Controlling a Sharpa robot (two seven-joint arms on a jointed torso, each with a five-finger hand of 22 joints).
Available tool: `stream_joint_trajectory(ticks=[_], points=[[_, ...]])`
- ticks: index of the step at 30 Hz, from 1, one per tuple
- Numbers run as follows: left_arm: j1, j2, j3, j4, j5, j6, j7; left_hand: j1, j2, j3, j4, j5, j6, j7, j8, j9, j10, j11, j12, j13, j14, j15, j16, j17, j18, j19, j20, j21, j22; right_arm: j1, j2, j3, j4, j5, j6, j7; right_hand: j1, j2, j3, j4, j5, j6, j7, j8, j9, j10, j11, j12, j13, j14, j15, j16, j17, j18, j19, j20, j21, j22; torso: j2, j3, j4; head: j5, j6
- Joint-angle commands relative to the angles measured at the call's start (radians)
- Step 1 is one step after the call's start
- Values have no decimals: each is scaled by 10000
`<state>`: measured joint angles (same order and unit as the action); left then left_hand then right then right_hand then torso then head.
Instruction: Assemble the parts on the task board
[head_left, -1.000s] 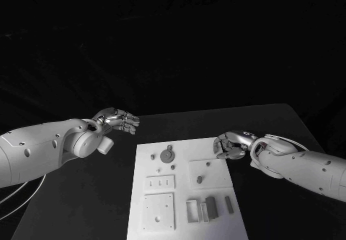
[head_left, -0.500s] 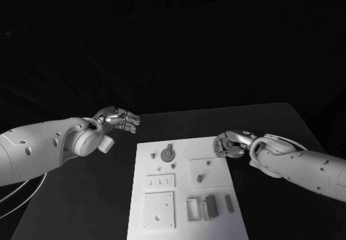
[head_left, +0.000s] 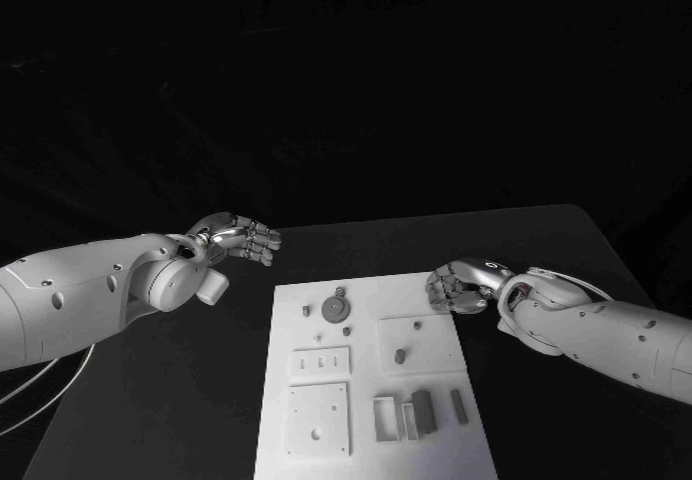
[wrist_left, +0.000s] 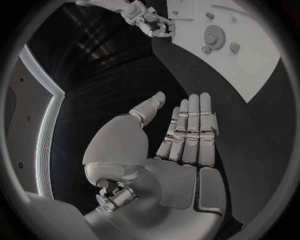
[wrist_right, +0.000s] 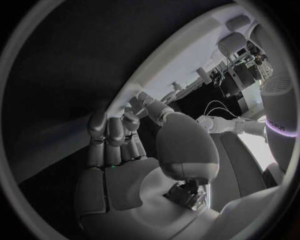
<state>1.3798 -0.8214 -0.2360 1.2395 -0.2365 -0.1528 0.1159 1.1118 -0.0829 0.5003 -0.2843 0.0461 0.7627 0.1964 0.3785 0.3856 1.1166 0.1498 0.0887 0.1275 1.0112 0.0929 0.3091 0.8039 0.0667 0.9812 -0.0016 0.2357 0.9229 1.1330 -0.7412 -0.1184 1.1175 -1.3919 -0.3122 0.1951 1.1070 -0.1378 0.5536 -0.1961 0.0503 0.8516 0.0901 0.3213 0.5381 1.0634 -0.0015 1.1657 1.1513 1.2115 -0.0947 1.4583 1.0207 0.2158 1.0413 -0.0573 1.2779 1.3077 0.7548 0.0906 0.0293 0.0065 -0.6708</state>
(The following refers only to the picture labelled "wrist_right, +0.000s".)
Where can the tall peg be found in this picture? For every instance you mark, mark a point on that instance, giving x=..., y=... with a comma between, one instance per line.
x=202, y=75

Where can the white task board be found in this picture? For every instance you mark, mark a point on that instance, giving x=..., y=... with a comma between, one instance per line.
x=187, y=56

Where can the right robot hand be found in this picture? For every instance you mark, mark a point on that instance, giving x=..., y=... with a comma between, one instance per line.
x=131, y=187

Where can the cluttered equipment desk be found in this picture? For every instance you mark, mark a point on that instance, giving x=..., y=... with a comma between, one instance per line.
x=243, y=75

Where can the small peg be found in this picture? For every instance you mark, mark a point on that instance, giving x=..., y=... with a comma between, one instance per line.
x=175, y=85

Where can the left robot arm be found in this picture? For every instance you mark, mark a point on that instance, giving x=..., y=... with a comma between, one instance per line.
x=225, y=126

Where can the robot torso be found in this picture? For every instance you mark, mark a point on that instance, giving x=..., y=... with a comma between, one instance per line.
x=281, y=105

